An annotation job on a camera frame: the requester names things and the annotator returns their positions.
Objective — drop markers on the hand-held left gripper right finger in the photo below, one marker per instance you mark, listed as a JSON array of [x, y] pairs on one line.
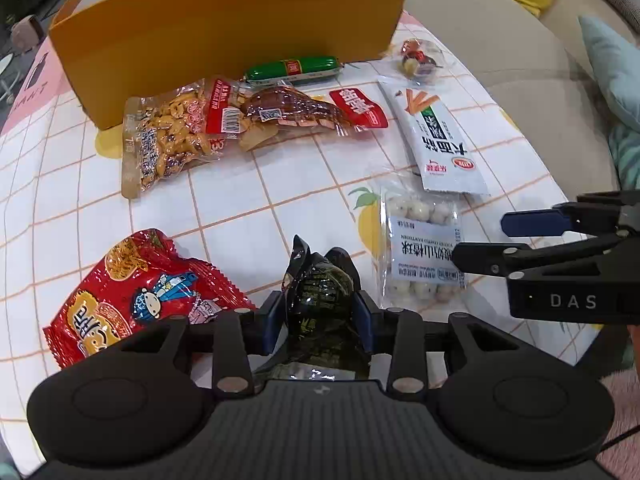
[[362, 322]]

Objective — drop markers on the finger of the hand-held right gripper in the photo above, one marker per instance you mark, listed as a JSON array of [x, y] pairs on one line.
[[480, 257], [530, 223]]

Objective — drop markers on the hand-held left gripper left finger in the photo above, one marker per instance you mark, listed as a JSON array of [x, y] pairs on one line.
[[270, 322]]

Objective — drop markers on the black foil snack packet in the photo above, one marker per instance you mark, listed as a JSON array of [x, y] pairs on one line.
[[320, 305]]

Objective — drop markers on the clear packet of white balls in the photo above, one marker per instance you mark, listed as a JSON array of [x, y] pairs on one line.
[[422, 245]]

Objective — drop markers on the clear peanut packet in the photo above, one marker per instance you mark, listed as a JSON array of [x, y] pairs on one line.
[[170, 130]]

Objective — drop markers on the orange cardboard box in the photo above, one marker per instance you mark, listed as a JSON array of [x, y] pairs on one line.
[[225, 20]]

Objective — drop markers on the teal striped cushion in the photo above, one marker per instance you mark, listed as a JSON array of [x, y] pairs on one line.
[[627, 160]]

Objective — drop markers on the white snack stick packet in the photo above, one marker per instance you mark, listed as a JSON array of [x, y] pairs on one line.
[[440, 140]]

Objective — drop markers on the red noodle snack packet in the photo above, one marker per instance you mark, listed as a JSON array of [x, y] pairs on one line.
[[135, 300]]

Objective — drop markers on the checked lemon print tablecloth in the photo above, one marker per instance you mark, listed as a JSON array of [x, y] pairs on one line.
[[300, 185]]

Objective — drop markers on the beige sofa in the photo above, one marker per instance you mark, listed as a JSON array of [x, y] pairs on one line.
[[525, 60]]

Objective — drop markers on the light blue cushion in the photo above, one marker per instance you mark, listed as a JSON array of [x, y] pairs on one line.
[[615, 70]]

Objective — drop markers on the small clear candy packet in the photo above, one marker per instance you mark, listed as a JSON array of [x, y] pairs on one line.
[[417, 57]]

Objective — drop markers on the brown meat packet red label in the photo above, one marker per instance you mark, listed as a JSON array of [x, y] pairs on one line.
[[295, 110]]

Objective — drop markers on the green sausage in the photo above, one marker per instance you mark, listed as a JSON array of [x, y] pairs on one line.
[[292, 69]]

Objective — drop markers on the pink heater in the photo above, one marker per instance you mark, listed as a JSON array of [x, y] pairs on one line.
[[25, 32]]

